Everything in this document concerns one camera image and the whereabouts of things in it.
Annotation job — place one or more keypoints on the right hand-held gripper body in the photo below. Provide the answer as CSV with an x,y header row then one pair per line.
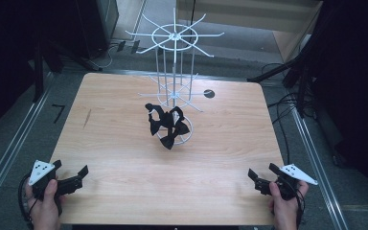
x,y
295,174

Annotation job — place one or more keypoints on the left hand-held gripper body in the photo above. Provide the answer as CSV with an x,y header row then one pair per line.
x,y
41,171

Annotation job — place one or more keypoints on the black bow tie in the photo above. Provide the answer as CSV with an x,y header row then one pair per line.
x,y
159,123
172,137

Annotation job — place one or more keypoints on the person's right hand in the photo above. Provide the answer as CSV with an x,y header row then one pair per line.
x,y
284,212

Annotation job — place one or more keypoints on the person's left hand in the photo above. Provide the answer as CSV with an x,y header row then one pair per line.
x,y
46,211

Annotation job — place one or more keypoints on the black metal stand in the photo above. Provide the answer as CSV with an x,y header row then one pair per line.
x,y
274,71
39,80

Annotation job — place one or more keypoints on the dark round table grommet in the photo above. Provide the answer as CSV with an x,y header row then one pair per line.
x,y
210,93

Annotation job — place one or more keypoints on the black power plug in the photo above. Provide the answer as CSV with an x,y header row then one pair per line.
x,y
121,46
135,47

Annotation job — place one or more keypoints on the dark cabinet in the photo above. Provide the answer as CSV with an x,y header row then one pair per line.
x,y
102,25

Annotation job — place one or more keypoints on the light wooden board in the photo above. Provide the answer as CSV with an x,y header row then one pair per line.
x,y
236,16

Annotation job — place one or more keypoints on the aluminium floor rail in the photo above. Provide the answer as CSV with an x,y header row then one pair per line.
x,y
12,150
315,159

